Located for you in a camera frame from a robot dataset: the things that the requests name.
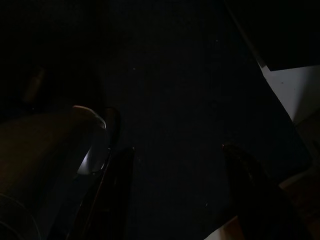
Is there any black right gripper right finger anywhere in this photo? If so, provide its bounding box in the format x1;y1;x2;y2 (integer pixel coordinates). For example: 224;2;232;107
221;142;315;240

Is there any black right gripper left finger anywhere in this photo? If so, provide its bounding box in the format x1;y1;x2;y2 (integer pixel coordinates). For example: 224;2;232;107
44;146;136;240

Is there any dark blue floor mat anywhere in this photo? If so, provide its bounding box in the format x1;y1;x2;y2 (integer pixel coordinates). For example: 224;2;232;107
94;0;313;240

